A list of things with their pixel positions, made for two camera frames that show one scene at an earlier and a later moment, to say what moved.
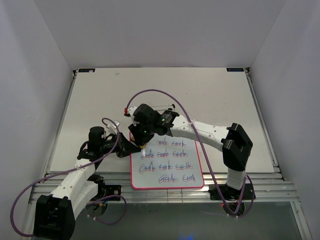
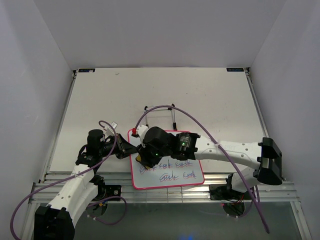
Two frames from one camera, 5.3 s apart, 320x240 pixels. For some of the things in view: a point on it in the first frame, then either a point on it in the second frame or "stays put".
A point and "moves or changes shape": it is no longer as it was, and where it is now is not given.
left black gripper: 129,148 stays put
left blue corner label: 86,70 stays put
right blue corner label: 235,69 stays put
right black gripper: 139,140 -> 146,159
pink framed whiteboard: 167,162 stays put
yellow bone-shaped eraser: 142,146 moves or changes shape
